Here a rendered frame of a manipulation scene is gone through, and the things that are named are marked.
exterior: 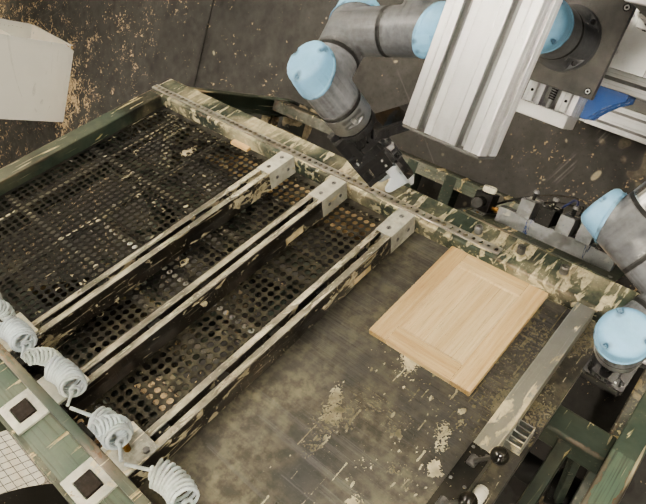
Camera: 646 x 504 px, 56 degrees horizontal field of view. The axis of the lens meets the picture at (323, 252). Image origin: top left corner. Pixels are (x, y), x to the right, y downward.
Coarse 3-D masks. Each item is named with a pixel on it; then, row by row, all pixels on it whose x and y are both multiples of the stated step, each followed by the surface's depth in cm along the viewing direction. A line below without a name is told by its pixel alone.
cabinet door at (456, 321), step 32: (448, 256) 180; (416, 288) 171; (448, 288) 171; (480, 288) 170; (512, 288) 169; (384, 320) 164; (416, 320) 164; (448, 320) 163; (480, 320) 162; (512, 320) 161; (416, 352) 156; (448, 352) 156; (480, 352) 155
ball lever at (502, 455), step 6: (492, 450) 122; (498, 450) 121; (504, 450) 121; (474, 456) 131; (486, 456) 126; (492, 456) 121; (498, 456) 120; (504, 456) 120; (468, 462) 130; (474, 462) 130; (498, 462) 120; (504, 462) 120
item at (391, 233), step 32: (384, 224) 183; (352, 256) 175; (384, 256) 182; (320, 288) 167; (352, 288) 175; (288, 320) 163; (256, 352) 153; (224, 384) 146; (192, 416) 141; (128, 448) 131; (160, 448) 136; (64, 480) 128
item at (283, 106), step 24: (216, 96) 286; (240, 96) 290; (264, 96) 309; (264, 120) 316; (312, 120) 297; (216, 168) 250; (432, 168) 261; (168, 216) 285; (336, 240) 216; (264, 288) 258; (600, 384) 168; (624, 408) 168; (528, 456) 199; (528, 480) 196; (552, 480) 193; (576, 480) 191
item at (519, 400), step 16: (576, 304) 161; (576, 320) 157; (560, 336) 154; (576, 336) 154; (544, 352) 151; (560, 352) 150; (528, 368) 148; (544, 368) 148; (528, 384) 145; (544, 384) 146; (512, 400) 142; (528, 400) 142; (496, 416) 139; (512, 416) 139; (480, 432) 137; (496, 432) 136
